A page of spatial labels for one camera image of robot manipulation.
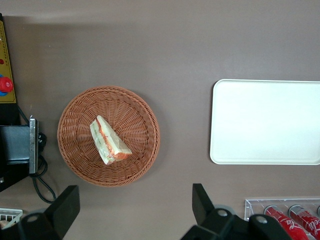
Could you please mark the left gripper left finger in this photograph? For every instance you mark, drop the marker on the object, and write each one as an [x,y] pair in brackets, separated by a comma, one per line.
[62,210]

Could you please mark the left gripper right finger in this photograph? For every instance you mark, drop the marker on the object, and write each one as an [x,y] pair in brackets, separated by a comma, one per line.
[205,207]

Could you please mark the plastic triangle sandwich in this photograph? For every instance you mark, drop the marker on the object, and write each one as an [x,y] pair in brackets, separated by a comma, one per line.
[110,140]

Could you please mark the cream plastic serving tray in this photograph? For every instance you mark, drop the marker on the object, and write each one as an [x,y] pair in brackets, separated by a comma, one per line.
[265,122]

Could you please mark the round brown wicker basket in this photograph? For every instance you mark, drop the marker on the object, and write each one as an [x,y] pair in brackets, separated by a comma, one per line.
[140,112]

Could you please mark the clear acrylic bottle rack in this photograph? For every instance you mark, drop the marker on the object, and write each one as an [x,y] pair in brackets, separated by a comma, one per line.
[252,205]

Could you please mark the red cola bottle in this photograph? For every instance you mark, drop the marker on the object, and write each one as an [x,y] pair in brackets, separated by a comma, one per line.
[277,217]
[308,220]

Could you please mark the black machine with yellow panel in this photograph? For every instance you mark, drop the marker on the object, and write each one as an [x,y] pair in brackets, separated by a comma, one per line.
[7,110]

